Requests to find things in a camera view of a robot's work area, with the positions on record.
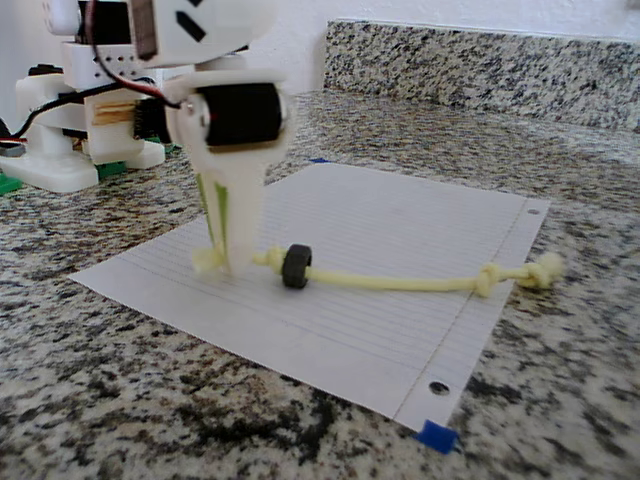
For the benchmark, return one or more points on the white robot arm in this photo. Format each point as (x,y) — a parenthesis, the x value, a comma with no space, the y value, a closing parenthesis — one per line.
(225,30)

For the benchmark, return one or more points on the black hex nut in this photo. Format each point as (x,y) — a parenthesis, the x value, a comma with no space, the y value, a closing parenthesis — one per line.
(296,267)

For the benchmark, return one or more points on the green table clamp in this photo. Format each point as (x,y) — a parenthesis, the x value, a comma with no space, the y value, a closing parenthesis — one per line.
(7,186)
(110,171)

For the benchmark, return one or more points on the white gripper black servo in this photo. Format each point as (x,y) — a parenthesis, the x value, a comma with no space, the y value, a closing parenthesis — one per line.
(239,116)

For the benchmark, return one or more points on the black controller circuit board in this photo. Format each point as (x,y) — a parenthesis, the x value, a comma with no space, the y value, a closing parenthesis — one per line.
(147,120)

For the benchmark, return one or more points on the granite backsplash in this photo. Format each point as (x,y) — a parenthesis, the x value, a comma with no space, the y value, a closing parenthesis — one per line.
(475,65)

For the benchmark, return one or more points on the lined paper sheet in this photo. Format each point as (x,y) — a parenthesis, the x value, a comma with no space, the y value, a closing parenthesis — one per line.
(350,325)

